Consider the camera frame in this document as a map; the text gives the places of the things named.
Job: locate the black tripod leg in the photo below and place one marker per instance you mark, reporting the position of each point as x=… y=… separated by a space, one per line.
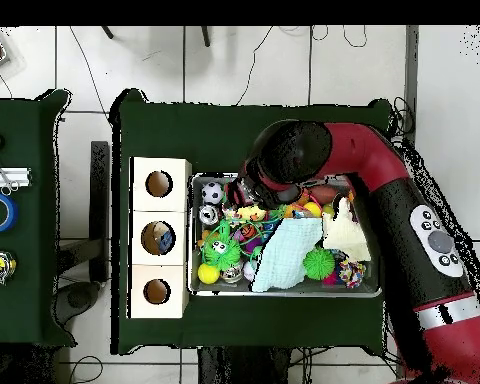
x=206 y=36
x=108 y=32

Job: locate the yellow ball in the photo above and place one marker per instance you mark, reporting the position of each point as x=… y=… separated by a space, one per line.
x=208 y=274

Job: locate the green spiky ball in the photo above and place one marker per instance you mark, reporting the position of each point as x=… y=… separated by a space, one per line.
x=319 y=263

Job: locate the aluminium rail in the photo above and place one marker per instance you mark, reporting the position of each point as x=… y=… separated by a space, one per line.
x=20 y=176

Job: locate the mint green cloth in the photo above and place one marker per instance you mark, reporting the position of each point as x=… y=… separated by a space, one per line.
x=288 y=256

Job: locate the wooden box with three holes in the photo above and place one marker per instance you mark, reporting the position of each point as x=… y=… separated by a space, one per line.
x=160 y=212

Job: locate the blue tape roll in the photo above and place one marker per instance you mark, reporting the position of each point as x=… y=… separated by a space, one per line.
x=12 y=212

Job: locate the crushed silver can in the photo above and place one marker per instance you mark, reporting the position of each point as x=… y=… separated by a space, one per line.
x=208 y=214

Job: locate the black and white soccer ball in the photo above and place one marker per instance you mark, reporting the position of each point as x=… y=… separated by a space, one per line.
x=212 y=192

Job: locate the brown football toy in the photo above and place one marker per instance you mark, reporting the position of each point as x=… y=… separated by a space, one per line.
x=324 y=194

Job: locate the cream yellow cloth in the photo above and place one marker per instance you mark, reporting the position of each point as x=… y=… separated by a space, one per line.
x=346 y=234

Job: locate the green spiky monster toy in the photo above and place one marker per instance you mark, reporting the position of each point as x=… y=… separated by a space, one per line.
x=222 y=250

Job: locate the dark green table cloth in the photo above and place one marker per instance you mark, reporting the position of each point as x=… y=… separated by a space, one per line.
x=20 y=312
x=184 y=136

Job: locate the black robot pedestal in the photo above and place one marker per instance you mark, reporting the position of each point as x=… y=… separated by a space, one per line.
x=244 y=368

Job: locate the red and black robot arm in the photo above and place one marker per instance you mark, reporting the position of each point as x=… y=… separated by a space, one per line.
x=364 y=152

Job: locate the silver scissors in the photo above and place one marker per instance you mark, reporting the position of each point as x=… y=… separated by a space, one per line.
x=0 y=171

